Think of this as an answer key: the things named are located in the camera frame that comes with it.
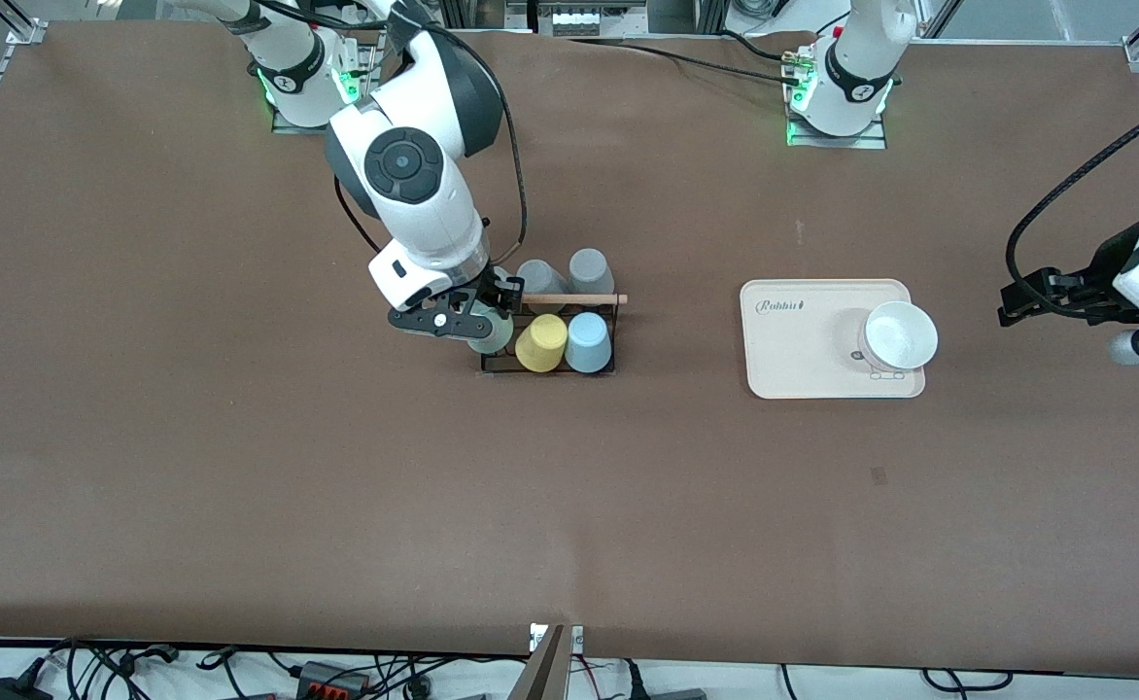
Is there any pale green cup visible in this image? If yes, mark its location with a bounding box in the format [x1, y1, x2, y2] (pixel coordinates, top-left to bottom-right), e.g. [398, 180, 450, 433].
[467, 311, 516, 354]

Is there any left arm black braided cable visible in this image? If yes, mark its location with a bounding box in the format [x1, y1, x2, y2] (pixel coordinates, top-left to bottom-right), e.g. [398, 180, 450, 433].
[1005, 92, 1139, 322]

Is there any yellow cup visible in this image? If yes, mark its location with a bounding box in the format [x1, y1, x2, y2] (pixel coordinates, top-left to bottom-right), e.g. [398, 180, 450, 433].
[515, 313, 569, 373]

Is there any black cable on table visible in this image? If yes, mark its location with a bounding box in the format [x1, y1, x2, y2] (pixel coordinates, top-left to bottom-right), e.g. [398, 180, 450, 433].
[569, 37, 796, 87]

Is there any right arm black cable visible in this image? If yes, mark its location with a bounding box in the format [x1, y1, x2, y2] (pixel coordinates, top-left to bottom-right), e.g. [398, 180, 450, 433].
[259, 0, 530, 265]

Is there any white bowl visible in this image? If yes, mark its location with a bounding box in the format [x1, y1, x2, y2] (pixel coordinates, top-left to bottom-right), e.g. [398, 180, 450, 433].
[857, 300, 940, 373]

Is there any black wire cup rack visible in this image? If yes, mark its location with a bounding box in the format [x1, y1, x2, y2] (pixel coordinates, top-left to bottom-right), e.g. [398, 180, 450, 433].
[479, 290, 629, 378]

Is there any beige plastic tray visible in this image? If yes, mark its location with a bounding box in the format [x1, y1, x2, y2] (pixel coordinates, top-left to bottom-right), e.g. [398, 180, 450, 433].
[740, 279, 927, 401]

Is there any black orange connector box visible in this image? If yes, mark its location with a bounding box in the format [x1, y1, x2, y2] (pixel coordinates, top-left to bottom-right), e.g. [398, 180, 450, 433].
[295, 661, 373, 697]

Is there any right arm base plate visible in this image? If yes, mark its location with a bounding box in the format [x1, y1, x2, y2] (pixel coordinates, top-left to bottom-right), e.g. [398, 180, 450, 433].
[271, 29, 378, 135]

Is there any light blue cup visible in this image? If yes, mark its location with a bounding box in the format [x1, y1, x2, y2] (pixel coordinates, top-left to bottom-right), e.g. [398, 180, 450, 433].
[566, 311, 615, 375]

